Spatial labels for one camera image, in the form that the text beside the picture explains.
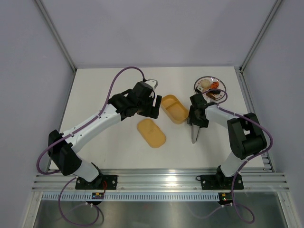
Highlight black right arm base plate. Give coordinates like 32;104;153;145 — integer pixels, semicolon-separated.
196;174;244;190

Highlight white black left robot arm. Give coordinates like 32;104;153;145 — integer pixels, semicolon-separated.
47;79;162;190

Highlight yellow lunch box lid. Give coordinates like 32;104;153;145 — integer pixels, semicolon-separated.
137;119;166;149

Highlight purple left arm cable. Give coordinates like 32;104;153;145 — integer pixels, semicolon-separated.
36;66;146;225

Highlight round beige bun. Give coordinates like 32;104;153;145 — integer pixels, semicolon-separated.
200;79;211;89

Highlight stainless steel food tongs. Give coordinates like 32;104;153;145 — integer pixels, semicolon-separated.
190;124;200;144

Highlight white patterned round plate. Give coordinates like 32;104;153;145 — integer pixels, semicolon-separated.
194;76;226;102

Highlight left aluminium corner post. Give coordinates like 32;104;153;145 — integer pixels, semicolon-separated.
33;0;77;75

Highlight right aluminium corner post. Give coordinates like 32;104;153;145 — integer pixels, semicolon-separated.
239;0;284;73

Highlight brown roasted shrimp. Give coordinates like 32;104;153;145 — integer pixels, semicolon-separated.
205;91;220;100

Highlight orange spotted food piece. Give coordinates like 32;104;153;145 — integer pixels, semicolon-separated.
210;81;219;89

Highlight aluminium corner post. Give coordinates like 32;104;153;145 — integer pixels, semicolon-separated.
239;0;284;73
33;0;77;75

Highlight reflective metal front panel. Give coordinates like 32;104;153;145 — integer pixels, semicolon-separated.
34;193;288;228

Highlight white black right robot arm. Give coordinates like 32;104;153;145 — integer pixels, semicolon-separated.
187;94;267;190

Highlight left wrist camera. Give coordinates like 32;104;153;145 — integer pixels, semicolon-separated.
145;79;158;90

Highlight slotted white cable duct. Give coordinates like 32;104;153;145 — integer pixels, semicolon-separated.
42;192;219;202

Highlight aluminium rail frame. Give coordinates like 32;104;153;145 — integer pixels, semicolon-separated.
31;168;289;192

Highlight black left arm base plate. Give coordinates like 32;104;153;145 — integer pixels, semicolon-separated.
75;174;118;190

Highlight yellow lunch box base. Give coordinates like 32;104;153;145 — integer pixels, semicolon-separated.
161;95;189;124

